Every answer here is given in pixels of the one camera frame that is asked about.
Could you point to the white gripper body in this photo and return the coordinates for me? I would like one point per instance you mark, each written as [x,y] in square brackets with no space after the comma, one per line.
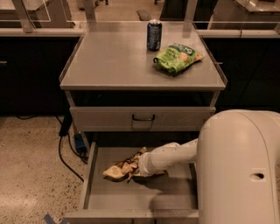
[144,165]

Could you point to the brown chip bag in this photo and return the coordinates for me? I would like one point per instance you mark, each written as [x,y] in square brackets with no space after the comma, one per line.
[130,167]

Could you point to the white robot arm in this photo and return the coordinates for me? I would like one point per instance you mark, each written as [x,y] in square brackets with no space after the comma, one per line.
[235,155]

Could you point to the open middle drawer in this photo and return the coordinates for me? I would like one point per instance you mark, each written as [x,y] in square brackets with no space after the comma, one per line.
[170,198]

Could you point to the closed top drawer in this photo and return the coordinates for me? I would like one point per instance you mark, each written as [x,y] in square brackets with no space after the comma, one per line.
[119,118]

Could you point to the grey drawer cabinet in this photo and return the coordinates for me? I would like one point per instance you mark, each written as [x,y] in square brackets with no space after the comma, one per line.
[112,56]

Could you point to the green chip bag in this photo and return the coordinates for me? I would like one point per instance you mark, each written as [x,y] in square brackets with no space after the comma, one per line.
[176,58]

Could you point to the blue power adapter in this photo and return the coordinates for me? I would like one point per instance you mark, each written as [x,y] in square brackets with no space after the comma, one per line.
[79,144]

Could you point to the blue tape piece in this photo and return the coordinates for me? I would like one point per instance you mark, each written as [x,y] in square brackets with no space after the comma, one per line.
[49,220]

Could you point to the blue soda can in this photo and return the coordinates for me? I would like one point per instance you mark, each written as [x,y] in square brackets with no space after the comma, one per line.
[154,34]

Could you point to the dark lab bench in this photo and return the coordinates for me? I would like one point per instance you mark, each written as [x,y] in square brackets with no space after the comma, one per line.
[31,66]

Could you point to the black drawer handle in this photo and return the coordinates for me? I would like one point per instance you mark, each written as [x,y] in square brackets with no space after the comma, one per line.
[143,119]

